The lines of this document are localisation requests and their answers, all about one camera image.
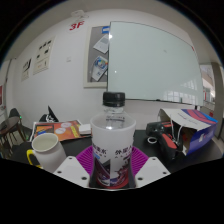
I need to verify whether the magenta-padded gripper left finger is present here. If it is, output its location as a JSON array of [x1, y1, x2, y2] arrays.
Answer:
[[53, 144, 98, 189]]

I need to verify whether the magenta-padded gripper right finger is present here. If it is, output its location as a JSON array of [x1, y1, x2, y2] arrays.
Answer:
[[128, 145, 172, 189]]

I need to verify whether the clear labelled water bottle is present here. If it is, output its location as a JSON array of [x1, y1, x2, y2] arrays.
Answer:
[[89, 91, 137, 190]]

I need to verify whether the small flat white box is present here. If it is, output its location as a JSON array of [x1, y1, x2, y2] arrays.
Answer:
[[78, 123, 93, 136]]

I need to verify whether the colourful orange booklet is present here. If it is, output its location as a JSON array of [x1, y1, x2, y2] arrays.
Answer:
[[29, 119, 83, 143]]

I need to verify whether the black chair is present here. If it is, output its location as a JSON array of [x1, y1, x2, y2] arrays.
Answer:
[[39, 105, 60, 123]]

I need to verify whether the blue and white paper bag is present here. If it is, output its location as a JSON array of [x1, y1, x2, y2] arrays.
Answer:
[[158, 107, 218, 157]]

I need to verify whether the round brown wooden stool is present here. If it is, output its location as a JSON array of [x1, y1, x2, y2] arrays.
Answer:
[[0, 115, 22, 158]]

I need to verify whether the large white whiteboard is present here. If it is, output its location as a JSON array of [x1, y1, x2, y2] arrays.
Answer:
[[107, 21, 204, 107]]

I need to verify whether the red floor number sign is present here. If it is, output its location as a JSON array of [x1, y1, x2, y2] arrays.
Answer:
[[68, 20, 86, 32]]

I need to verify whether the white ceiling device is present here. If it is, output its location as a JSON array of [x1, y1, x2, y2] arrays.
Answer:
[[70, 9, 89, 20]]

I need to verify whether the white mug with yellow handle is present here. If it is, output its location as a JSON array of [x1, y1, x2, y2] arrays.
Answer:
[[26, 132, 68, 174]]

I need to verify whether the small white wall poster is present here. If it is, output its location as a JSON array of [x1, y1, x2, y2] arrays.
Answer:
[[21, 58, 33, 82]]

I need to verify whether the large white wall poster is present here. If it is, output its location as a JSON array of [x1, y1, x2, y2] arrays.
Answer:
[[32, 36, 56, 75]]

